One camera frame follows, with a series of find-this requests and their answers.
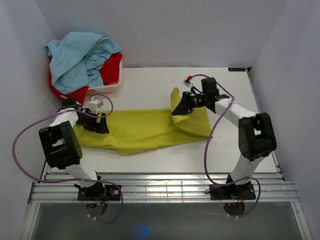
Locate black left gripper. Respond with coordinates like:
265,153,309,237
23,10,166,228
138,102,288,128
74,109,109,134

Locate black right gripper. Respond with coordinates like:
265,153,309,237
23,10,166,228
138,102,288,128
171,91,208,116

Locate yellow-green trousers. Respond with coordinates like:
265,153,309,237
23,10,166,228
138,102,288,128
73,87,211,156

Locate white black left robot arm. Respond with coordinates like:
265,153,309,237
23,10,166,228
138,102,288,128
38,97,110,201

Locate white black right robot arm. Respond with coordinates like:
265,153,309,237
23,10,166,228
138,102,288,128
172,75,277,202

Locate white plastic laundry basket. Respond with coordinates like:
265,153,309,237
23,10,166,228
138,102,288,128
85,60,124,96

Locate red garment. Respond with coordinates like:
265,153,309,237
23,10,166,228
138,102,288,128
48,53,123,103

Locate light blue garment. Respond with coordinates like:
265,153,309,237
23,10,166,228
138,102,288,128
45,31,122,94

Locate blue logo sticker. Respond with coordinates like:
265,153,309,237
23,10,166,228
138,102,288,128
228,67,246,72

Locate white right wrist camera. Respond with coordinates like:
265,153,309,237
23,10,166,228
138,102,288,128
182,75,194,93

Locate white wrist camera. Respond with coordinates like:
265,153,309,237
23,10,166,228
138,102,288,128
88,97,104,115
182,75,194,93

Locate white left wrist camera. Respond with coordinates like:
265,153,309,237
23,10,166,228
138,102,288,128
88,97,104,115

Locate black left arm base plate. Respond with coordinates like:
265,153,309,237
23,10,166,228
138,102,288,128
76,185,122,202

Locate aluminium table frame rails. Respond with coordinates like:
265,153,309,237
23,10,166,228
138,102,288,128
20,66,313,240

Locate white wire grid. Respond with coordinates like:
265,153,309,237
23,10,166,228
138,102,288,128
123,181,210,204

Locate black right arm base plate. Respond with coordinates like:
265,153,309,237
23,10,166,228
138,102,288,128
204,182,256,200

